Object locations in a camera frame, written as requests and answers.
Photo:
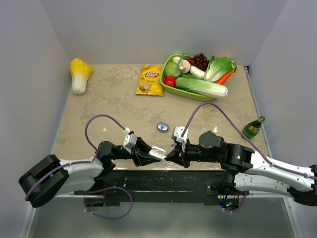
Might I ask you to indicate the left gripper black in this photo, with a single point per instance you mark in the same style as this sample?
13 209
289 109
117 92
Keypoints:
139 159

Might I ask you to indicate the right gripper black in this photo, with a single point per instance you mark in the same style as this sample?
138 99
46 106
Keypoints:
178 155

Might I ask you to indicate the white earbud charging case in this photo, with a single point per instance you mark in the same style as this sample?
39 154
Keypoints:
158 152

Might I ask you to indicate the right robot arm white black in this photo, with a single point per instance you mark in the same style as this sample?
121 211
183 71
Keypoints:
246 170

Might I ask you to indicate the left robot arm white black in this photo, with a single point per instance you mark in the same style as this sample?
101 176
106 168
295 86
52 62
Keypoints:
52 176

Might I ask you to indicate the blue-grey earbud charging case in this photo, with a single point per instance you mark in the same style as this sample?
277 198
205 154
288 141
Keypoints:
162 127

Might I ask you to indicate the long green napa cabbage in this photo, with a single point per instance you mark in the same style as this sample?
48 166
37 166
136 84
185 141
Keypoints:
202 87

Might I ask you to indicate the red tomato toy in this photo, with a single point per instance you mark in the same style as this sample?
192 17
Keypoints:
170 81

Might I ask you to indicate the yellow Lays chips bag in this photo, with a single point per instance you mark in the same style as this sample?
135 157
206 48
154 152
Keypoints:
149 80

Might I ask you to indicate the green glass bottle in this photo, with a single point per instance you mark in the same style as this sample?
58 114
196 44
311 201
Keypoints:
252 129

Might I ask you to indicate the round green cabbage toy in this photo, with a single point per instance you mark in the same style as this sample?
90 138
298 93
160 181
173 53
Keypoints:
171 69

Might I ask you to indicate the orange carrot toy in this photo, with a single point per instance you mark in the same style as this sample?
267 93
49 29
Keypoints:
224 78

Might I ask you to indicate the white king oyster mushroom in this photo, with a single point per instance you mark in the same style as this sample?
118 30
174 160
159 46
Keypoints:
186 67

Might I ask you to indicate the small white mushroom toy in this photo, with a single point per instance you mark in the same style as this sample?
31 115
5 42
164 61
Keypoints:
176 59

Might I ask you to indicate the green plastic tray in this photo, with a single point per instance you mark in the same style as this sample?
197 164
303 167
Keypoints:
182 93

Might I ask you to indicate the dark red grapes bunch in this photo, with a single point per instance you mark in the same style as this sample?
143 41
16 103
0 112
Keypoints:
200 61

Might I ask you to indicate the green leafy lettuce toy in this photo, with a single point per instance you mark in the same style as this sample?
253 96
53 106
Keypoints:
217 68

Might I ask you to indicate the yellow napa cabbage toy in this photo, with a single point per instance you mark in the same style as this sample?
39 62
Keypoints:
80 73

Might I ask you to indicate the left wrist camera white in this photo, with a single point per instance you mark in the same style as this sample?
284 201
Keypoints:
130 140

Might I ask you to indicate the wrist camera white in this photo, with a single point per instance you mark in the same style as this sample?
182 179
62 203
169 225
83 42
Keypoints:
130 140
179 136

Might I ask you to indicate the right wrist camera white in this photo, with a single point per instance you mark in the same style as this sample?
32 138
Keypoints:
179 136

